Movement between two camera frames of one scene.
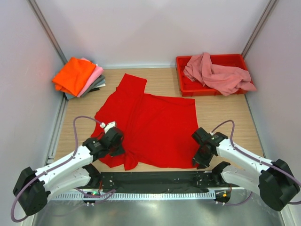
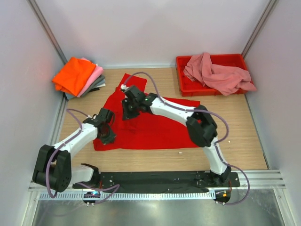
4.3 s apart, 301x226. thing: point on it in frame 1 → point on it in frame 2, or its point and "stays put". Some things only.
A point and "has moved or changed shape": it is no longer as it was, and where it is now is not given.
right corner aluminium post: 269,8 stays put
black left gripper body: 117,149 → 108,136
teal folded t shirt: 69,96 stays put
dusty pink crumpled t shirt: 227,80 stays put
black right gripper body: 202,157 → 130,108
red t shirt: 158,130 has moved or changed shape
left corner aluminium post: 39,14 stays put
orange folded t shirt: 73,76 stays put
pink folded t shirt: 98,72 stays put
